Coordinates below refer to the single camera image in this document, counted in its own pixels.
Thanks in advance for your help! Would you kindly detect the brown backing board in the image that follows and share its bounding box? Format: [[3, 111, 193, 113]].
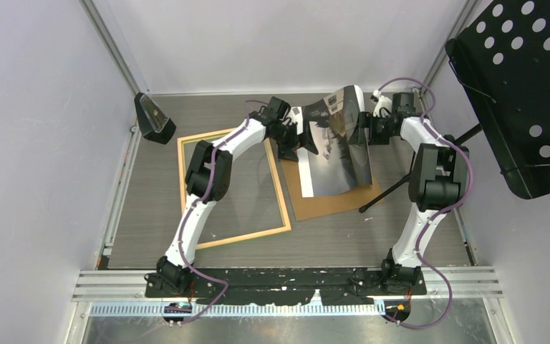
[[281, 160, 381, 221]]

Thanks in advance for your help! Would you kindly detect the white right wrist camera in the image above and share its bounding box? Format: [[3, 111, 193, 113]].
[[370, 90, 392, 118]]

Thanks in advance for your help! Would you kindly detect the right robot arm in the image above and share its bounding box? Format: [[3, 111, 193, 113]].
[[358, 90, 468, 294]]

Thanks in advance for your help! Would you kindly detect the photo with white borders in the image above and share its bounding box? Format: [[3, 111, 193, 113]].
[[291, 85, 372, 198]]

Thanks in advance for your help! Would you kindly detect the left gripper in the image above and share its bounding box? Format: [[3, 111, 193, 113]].
[[271, 121, 319, 164]]

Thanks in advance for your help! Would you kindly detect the black music stand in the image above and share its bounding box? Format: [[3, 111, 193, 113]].
[[358, 0, 550, 214]]

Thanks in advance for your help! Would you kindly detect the wooden picture frame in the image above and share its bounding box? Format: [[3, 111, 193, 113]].
[[176, 127, 292, 251]]

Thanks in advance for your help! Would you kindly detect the black wedge object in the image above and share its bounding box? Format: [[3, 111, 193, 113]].
[[134, 92, 177, 145]]

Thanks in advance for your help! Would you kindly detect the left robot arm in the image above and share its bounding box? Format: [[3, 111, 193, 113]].
[[145, 97, 318, 297]]

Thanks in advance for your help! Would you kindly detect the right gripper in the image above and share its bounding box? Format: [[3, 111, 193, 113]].
[[348, 111, 396, 146]]

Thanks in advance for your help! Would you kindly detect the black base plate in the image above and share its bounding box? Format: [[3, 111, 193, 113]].
[[144, 267, 427, 306]]

